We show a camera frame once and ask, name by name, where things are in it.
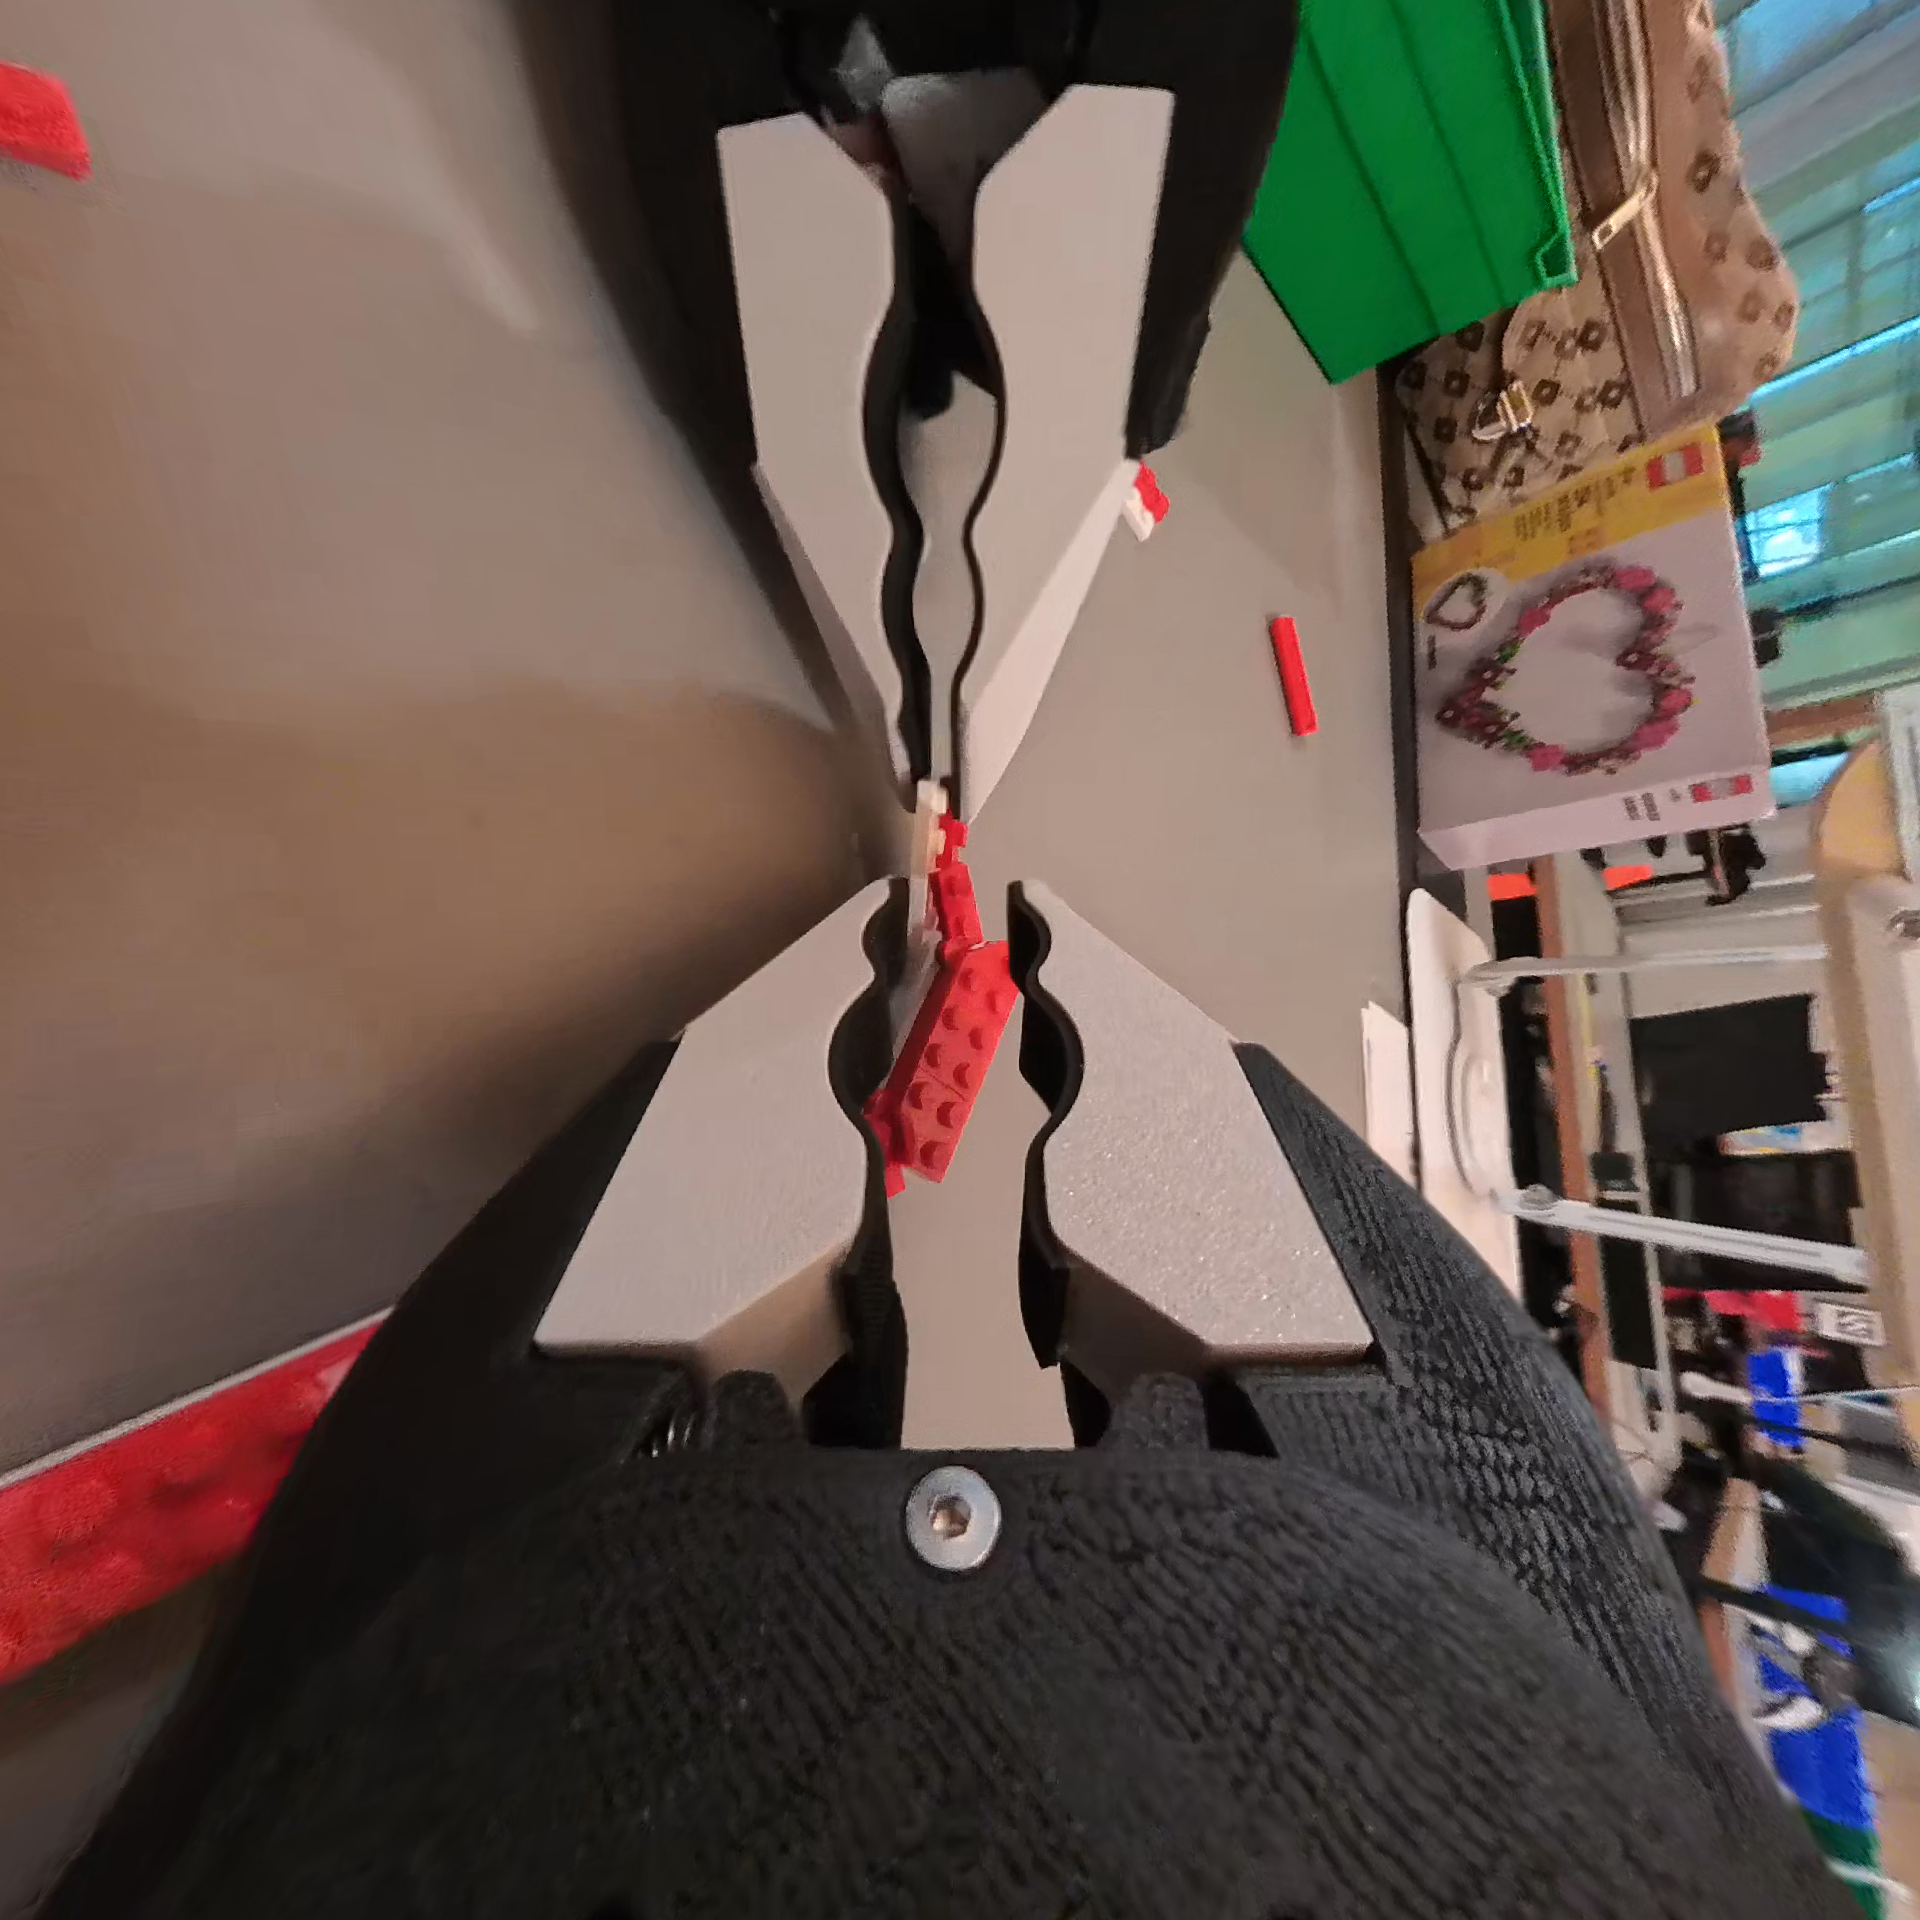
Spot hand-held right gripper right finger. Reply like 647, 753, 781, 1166
1007, 880, 1376, 1373

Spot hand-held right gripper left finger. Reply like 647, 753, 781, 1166
533, 880, 912, 1446

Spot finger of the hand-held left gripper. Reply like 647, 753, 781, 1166
717, 111, 945, 789
948, 84, 1178, 822

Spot red and white lego assembly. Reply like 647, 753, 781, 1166
863, 777, 1021, 1200

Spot lego set box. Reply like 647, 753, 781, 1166
1410, 423, 1777, 873

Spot large red lego baseplate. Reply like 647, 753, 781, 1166
0, 1311, 396, 1685

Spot red lego brick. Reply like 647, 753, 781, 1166
0, 59, 97, 185

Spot green plastic bin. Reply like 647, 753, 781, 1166
1242, 0, 1581, 384

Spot white paper sheets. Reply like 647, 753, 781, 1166
1360, 1000, 1420, 1185

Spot white flat pad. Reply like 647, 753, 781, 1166
1402, 886, 1561, 1320

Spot brown patterned handbag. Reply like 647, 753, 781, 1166
1395, 0, 1802, 528

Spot black monitor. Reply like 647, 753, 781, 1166
1628, 991, 1836, 1149

